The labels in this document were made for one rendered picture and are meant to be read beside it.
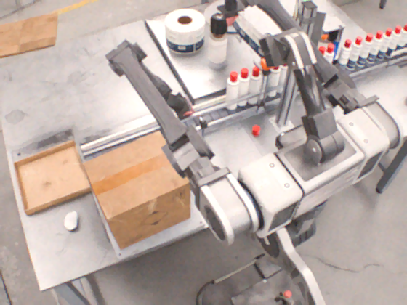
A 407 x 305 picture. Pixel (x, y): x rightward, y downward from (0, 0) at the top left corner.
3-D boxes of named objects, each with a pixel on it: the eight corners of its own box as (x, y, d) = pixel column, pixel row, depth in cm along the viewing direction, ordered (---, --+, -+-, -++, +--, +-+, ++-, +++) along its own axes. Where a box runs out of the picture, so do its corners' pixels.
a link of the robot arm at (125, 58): (93, 49, 114) (121, 27, 113) (111, 64, 127) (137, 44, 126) (179, 178, 103) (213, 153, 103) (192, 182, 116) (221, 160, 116)
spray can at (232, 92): (232, 99, 192) (235, 67, 175) (238, 107, 189) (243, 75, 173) (222, 104, 190) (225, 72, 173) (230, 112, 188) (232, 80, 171)
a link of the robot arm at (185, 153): (185, 175, 101) (203, 162, 100) (166, 144, 106) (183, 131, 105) (198, 186, 109) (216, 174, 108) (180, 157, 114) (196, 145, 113)
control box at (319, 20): (315, 25, 163) (324, -12, 147) (316, 51, 153) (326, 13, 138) (291, 21, 164) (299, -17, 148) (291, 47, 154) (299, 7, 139)
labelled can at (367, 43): (360, 59, 212) (370, 30, 195) (365, 65, 209) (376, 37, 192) (353, 62, 210) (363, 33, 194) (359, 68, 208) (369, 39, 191)
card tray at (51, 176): (75, 144, 182) (73, 139, 179) (91, 191, 169) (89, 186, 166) (15, 167, 175) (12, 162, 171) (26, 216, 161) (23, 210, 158)
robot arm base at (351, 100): (348, 133, 118) (360, 107, 108) (331, 115, 122) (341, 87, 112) (368, 123, 120) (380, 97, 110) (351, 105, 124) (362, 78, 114)
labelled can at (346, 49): (339, 66, 208) (349, 36, 191) (345, 72, 205) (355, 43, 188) (332, 68, 207) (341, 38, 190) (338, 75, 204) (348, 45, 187)
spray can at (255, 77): (254, 95, 194) (259, 63, 177) (259, 103, 191) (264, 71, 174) (244, 97, 193) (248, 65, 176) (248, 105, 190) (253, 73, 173)
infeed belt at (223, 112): (376, 57, 220) (378, 51, 217) (385, 66, 216) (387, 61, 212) (84, 156, 178) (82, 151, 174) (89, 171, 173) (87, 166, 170)
